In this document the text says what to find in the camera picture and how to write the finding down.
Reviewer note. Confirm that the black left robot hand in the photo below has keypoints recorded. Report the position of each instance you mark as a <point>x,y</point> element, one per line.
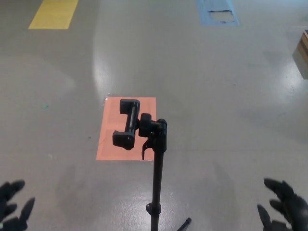
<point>9,223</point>

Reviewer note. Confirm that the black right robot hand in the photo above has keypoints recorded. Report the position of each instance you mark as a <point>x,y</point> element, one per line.
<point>297,209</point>

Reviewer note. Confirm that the black tripod phone stand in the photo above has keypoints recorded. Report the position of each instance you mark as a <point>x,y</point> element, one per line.
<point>157,168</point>

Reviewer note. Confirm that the orange rectangular floor marking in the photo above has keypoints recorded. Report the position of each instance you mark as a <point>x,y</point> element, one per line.
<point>108,149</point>

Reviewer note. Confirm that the wooden box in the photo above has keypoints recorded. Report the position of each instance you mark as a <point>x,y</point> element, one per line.
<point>302,57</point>

